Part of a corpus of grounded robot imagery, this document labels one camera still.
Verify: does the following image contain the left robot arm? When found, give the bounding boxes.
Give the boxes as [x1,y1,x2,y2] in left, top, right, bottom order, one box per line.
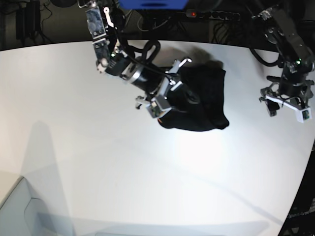
[250,0,315,123]

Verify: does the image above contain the black t-shirt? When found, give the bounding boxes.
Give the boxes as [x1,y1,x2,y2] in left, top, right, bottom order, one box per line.
[158,64,229,132]

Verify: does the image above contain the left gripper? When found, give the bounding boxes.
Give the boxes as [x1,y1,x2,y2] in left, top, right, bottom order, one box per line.
[266,76,314,117]

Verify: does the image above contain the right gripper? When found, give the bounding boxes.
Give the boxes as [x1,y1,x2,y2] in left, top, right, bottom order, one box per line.
[130,66,200,105]

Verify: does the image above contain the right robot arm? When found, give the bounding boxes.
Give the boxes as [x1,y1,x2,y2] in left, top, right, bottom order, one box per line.
[78,0,200,109]

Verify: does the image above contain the black power strip red switch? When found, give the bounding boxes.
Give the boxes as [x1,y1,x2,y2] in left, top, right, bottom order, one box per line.
[185,9,241,21]

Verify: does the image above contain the blue box overhead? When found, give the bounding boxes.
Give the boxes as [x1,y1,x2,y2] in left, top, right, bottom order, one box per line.
[119,0,188,10]

